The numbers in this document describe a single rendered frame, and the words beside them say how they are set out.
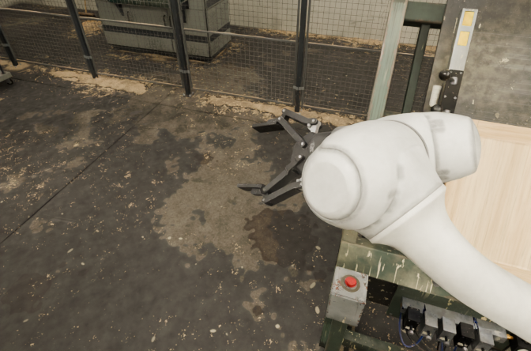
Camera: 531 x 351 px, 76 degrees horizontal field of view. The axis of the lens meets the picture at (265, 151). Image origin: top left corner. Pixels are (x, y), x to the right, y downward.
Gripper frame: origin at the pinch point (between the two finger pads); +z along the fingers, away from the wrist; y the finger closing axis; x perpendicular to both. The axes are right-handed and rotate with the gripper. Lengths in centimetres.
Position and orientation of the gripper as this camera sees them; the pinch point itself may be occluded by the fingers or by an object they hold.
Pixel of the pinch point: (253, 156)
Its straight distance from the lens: 72.6
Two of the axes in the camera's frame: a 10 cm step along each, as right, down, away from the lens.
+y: -2.2, 9.3, -3.1
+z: -7.5, 0.5, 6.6
